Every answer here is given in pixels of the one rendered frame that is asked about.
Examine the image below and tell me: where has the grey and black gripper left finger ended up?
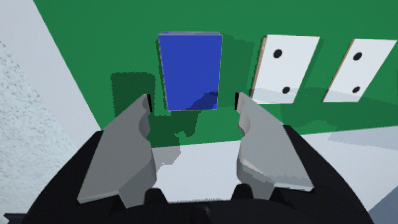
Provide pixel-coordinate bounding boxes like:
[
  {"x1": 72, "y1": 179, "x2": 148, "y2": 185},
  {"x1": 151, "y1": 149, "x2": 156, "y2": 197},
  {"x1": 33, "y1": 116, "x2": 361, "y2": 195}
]
[{"x1": 21, "y1": 94, "x2": 157, "y2": 224}]

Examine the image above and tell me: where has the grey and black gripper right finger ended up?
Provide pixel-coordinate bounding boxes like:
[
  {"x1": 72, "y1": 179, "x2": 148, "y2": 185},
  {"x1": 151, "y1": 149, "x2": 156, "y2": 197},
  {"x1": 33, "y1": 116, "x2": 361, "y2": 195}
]
[{"x1": 235, "y1": 92, "x2": 374, "y2": 224}]

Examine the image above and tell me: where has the green felt mat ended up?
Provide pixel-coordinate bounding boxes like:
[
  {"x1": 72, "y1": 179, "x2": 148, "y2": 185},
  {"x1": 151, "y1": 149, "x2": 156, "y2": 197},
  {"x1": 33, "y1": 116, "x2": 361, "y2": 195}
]
[{"x1": 33, "y1": 0, "x2": 398, "y2": 148}]

